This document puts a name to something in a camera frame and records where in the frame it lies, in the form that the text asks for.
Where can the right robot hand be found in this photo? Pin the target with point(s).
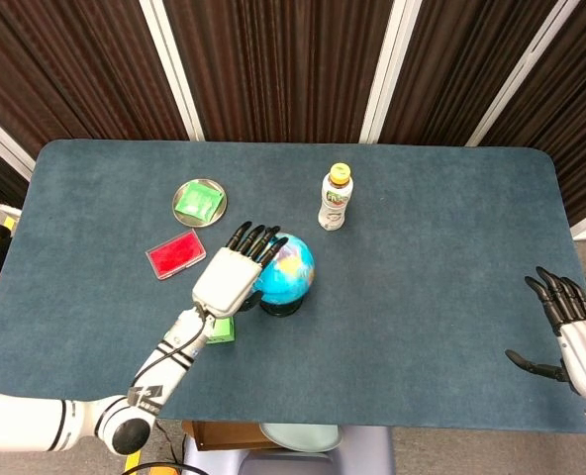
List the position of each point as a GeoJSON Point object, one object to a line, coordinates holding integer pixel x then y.
{"type": "Point", "coordinates": [577, 346]}

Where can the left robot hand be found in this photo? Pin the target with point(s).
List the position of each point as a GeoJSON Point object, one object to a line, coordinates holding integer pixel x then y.
{"type": "Point", "coordinates": [228, 282]}

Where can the yellow capped drink bottle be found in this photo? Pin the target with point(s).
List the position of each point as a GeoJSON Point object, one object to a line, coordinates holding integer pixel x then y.
{"type": "Point", "coordinates": [335, 199]}

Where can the brown cardboard box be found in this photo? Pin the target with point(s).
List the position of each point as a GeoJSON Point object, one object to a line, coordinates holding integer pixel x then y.
{"type": "Point", "coordinates": [224, 435]}

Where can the red transparent case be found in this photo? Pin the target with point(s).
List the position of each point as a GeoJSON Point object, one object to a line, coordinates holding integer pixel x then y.
{"type": "Point", "coordinates": [175, 254]}

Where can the pale green plate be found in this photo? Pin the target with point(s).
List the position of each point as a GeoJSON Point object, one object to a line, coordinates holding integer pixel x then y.
{"type": "Point", "coordinates": [300, 436]}

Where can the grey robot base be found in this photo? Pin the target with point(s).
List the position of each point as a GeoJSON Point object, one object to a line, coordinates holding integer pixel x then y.
{"type": "Point", "coordinates": [293, 455]}

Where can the green packet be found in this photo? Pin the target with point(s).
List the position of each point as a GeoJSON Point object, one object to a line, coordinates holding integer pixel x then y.
{"type": "Point", "coordinates": [197, 201]}

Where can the round metal plate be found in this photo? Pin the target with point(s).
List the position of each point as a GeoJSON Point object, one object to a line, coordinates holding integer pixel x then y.
{"type": "Point", "coordinates": [200, 203]}

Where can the green cube block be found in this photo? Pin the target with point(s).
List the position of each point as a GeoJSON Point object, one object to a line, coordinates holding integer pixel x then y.
{"type": "Point", "coordinates": [223, 330]}

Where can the small blue globe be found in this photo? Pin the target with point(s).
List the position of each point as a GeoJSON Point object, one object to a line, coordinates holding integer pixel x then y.
{"type": "Point", "coordinates": [287, 279]}

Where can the blue table mat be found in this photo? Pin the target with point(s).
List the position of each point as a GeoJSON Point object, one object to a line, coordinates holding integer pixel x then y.
{"type": "Point", "coordinates": [421, 297]}

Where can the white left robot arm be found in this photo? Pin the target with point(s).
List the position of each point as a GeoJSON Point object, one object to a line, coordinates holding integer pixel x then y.
{"type": "Point", "coordinates": [100, 396]}

